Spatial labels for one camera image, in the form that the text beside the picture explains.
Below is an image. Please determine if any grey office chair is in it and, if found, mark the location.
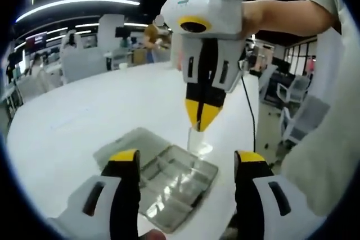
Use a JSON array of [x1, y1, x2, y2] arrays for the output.
[[281, 94, 332, 148], [276, 75, 311, 111]]

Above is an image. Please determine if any person in grey shirt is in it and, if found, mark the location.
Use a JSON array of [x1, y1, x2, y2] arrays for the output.
[[280, 0, 360, 219]]

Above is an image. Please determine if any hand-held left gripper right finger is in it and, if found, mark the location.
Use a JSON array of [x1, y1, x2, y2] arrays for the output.
[[233, 151, 329, 240]]

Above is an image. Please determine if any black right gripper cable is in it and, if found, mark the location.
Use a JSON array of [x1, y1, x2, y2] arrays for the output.
[[238, 62, 259, 154]]

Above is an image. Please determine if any person's left hand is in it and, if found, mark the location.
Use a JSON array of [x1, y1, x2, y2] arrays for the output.
[[139, 229, 167, 240]]

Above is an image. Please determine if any red lit monitor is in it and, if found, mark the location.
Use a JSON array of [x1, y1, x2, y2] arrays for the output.
[[25, 33, 48, 52]]

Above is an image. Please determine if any clear plastic guide fixture box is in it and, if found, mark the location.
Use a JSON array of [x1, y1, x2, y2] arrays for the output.
[[92, 126, 220, 232]]

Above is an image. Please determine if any frosted partition panel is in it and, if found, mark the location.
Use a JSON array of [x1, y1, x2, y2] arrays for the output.
[[60, 47, 108, 84]]

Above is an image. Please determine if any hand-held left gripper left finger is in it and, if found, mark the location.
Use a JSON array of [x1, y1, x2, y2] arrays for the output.
[[47, 150, 141, 240]]

